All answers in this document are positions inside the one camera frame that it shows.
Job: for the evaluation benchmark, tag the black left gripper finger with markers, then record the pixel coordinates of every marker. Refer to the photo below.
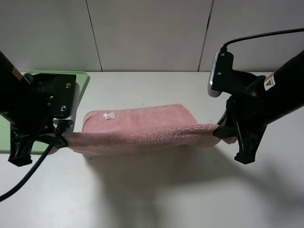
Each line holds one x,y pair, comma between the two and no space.
49,138
21,146

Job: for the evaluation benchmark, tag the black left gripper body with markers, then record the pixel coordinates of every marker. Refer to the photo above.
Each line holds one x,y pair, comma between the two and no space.
22,99

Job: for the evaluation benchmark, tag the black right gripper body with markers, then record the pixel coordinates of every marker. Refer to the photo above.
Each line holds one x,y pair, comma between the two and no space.
248,100

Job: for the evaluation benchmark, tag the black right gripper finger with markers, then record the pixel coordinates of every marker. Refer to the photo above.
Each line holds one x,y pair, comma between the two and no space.
248,141
227,126

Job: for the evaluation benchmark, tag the pink terry towel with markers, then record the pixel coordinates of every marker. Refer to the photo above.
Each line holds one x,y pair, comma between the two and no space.
141,130

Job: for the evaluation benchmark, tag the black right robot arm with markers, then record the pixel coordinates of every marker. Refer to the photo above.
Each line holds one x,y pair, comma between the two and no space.
285,88

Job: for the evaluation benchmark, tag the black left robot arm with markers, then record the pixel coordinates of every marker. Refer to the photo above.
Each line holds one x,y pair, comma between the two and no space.
6,67

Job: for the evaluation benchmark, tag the green plastic tray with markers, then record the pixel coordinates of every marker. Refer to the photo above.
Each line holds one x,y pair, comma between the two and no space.
58,89

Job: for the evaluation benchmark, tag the white towel label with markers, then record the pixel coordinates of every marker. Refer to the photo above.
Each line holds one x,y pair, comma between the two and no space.
108,116

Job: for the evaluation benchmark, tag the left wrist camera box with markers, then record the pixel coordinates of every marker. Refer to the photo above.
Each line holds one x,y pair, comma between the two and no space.
70,120

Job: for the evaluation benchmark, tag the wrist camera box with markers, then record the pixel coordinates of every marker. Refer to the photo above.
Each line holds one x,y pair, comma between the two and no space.
70,120
221,75

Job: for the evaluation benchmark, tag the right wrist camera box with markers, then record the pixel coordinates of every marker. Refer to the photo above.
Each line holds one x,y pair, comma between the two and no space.
221,75

